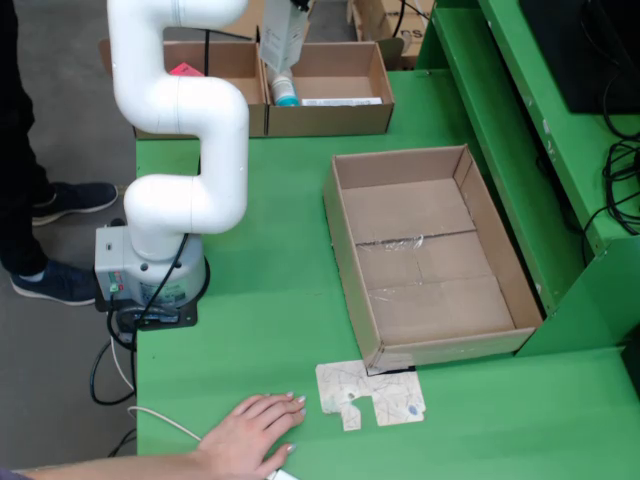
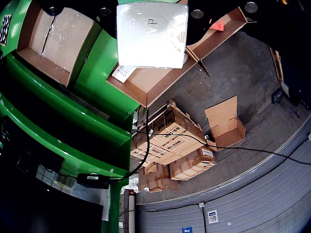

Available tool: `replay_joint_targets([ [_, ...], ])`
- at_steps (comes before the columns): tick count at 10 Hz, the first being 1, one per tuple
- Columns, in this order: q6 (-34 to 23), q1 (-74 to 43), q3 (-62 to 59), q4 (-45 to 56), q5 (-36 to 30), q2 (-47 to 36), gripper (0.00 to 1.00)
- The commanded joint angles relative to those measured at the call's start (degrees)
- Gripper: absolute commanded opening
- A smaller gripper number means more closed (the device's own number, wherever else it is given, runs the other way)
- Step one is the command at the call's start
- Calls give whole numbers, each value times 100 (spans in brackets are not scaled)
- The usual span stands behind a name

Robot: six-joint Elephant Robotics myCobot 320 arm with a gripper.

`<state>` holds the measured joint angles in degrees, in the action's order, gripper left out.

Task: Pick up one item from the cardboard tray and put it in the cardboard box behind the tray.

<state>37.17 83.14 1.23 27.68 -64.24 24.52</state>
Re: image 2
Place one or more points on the small taped cardboard box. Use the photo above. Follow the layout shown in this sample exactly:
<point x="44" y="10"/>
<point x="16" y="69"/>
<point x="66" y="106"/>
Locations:
<point x="155" y="179"/>

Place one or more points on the crumpled white plastic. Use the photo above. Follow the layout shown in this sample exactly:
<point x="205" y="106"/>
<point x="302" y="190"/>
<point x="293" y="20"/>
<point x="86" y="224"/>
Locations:
<point x="131" y="182"/>

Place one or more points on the white tube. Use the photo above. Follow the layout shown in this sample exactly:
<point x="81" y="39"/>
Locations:
<point x="131" y="213"/>

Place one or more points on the grey roller shutter door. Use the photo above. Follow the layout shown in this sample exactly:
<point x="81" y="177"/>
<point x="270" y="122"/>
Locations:
<point x="243" y="206"/>

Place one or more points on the white paper label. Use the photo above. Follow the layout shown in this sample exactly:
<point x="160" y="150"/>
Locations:
<point x="212" y="216"/>

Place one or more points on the open empty cardboard box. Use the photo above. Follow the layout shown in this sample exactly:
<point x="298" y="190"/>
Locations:
<point x="226" y="126"/>

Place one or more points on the large printed cardboard box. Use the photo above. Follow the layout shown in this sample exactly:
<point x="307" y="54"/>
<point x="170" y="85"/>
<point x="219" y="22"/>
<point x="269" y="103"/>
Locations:
<point x="175" y="138"/>

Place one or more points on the blue label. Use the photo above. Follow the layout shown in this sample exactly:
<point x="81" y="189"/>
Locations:
<point x="187" y="230"/>

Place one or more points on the pink red product box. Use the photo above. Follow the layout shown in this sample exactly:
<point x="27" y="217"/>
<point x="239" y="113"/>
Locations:
<point x="217" y="25"/>

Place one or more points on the white tall product box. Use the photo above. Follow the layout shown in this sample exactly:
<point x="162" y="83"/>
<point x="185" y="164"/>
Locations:
<point x="150" y="36"/>

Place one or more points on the divided cardboard box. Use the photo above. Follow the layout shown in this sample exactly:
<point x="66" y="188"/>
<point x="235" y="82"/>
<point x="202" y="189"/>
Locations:
<point x="150" y="82"/>

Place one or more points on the green metal shelf rack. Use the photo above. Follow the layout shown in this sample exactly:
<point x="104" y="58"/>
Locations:
<point x="73" y="116"/>

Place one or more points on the black power adapter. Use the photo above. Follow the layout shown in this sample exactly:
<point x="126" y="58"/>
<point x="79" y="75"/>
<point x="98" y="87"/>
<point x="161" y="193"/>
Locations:
<point x="93" y="180"/>

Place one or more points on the flat white printed box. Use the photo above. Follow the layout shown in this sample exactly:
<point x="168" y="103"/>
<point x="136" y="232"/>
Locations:
<point x="122" y="72"/>

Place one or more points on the small black floor device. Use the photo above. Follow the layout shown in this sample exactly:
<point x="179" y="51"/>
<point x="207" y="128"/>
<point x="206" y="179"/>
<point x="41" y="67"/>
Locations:
<point x="276" y="95"/>

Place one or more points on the shallow cardboard tray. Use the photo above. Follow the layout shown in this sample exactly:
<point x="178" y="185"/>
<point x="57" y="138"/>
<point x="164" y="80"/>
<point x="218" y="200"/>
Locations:
<point x="60" y="43"/>

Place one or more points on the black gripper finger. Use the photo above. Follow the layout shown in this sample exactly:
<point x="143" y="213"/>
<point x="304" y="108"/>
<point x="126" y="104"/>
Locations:
<point x="201" y="24"/>
<point x="97" y="9"/>

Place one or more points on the wooden frame piece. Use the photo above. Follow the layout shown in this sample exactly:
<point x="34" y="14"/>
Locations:
<point x="278" y="63"/>

